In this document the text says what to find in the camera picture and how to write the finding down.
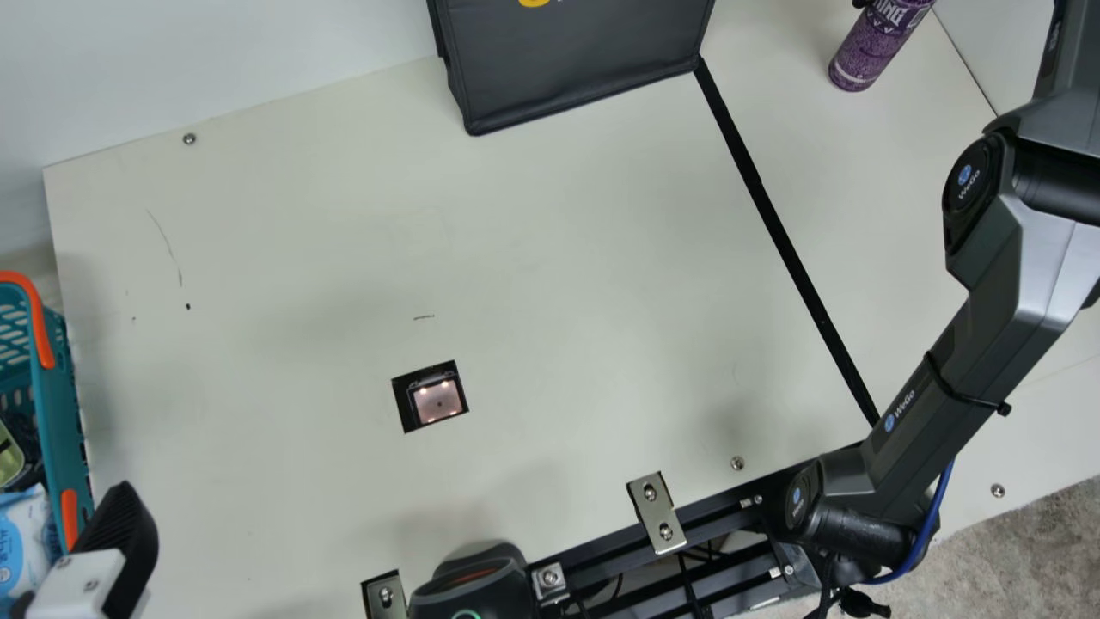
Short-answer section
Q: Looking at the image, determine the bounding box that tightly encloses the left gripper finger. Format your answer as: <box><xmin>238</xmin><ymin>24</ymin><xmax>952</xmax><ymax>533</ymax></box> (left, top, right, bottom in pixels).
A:
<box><xmin>24</xmin><ymin>481</ymin><xmax>161</xmax><ymax>619</ymax></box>

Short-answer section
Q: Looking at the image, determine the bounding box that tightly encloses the purple can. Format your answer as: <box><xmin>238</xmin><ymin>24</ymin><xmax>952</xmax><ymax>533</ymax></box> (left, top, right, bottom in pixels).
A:
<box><xmin>828</xmin><ymin>0</ymin><xmax>936</xmax><ymax>92</ymax></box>

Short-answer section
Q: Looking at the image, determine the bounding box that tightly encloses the teal shopping basket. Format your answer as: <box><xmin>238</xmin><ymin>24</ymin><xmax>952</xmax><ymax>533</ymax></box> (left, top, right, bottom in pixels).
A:
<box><xmin>0</xmin><ymin>271</ymin><xmax>95</xmax><ymax>558</ymax></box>

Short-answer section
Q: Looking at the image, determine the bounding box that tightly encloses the white blue wipes packet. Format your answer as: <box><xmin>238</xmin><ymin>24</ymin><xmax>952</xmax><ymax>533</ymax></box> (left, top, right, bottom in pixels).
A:
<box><xmin>0</xmin><ymin>483</ymin><xmax>65</xmax><ymax>604</ymax></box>

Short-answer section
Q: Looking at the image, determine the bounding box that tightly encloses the rectangular tin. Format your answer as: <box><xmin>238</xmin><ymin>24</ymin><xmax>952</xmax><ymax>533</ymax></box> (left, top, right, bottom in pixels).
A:
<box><xmin>0</xmin><ymin>420</ymin><xmax>25</xmax><ymax>489</ymax></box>

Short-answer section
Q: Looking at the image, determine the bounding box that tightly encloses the small square scanner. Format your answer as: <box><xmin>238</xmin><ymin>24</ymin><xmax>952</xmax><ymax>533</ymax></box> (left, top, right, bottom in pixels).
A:
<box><xmin>392</xmin><ymin>361</ymin><xmax>470</xmax><ymax>433</ymax></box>

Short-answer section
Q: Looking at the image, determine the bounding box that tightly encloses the black device with green light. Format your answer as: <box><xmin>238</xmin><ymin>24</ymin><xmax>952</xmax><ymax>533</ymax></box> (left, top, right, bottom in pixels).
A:
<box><xmin>406</xmin><ymin>540</ymin><xmax>541</xmax><ymax>619</ymax></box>

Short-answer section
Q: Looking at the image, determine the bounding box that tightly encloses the dark grey bag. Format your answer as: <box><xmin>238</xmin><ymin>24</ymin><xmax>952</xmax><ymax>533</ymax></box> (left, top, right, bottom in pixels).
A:
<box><xmin>425</xmin><ymin>0</ymin><xmax>717</xmax><ymax>137</ymax></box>

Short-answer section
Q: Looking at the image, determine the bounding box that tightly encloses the black strip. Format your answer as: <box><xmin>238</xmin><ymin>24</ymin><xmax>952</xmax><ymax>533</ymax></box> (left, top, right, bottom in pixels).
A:
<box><xmin>693</xmin><ymin>57</ymin><xmax>882</xmax><ymax>428</ymax></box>

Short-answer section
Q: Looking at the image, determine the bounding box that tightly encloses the blue cable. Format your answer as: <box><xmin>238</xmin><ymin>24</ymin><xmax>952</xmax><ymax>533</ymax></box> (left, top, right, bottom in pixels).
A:
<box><xmin>859</xmin><ymin>460</ymin><xmax>956</xmax><ymax>586</ymax></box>

